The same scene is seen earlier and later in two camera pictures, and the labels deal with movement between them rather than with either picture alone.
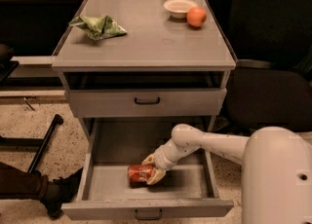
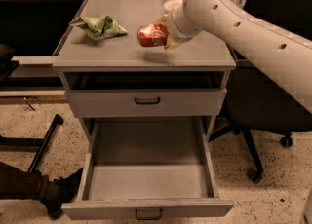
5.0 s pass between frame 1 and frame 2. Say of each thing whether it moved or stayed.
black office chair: stayed
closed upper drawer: stayed
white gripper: moved
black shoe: stayed
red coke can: moved
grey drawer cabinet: stayed
